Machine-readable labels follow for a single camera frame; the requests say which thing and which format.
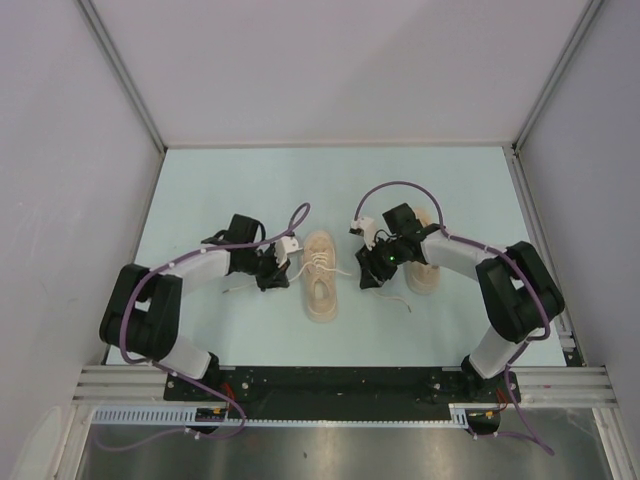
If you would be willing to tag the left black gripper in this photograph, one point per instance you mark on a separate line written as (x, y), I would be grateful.
(277, 275)

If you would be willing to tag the white shoelace of sneaker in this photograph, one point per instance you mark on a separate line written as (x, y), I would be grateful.
(319, 263)

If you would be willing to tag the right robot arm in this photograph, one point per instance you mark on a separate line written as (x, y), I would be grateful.
(520, 297)

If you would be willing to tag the aluminium side rail right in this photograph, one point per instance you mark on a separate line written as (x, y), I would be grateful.
(563, 323)

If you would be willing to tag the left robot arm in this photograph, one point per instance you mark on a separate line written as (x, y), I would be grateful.
(143, 313)

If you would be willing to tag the aluminium frame rail front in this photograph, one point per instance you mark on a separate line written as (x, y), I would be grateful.
(553, 387)

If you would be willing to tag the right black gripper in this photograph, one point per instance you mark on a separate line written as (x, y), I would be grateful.
(371, 269)

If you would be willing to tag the aluminium corner post left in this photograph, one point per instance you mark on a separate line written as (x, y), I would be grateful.
(114, 60)

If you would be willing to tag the aluminium corner post right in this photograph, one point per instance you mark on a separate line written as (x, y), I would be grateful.
(577, 36)

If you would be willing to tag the aluminium corner post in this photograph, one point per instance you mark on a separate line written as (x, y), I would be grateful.
(114, 60)
(577, 36)

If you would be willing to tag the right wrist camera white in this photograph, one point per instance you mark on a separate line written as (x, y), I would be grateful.
(366, 228)

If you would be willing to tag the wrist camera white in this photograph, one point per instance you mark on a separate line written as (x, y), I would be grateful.
(284, 247)
(366, 228)

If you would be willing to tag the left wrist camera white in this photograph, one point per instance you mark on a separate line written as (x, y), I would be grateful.
(284, 247)

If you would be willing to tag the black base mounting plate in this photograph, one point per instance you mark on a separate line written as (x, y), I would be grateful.
(358, 394)

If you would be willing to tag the beige lace sneaker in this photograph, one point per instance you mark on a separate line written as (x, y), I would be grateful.
(422, 279)
(320, 292)

